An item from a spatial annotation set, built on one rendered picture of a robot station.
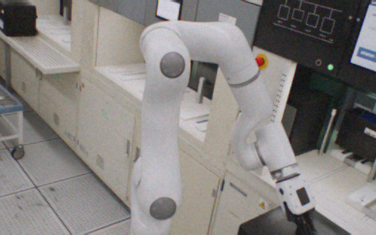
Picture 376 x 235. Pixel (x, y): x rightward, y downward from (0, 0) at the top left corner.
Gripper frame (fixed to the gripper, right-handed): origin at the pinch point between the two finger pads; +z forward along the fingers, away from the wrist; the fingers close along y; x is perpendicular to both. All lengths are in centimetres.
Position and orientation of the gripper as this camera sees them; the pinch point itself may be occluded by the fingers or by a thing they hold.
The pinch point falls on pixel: (308, 230)
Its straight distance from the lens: 123.1
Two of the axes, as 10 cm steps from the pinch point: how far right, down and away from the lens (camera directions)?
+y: 7.7, -1.5, 6.2
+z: 3.3, 9.3, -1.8
